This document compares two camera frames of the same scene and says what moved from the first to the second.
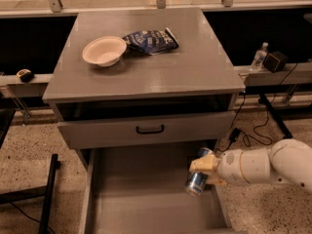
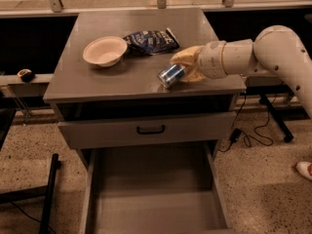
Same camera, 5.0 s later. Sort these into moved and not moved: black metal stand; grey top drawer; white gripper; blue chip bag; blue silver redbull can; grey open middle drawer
Moved: white gripper; blue silver redbull can
Not moved: blue chip bag; grey top drawer; grey open middle drawer; black metal stand
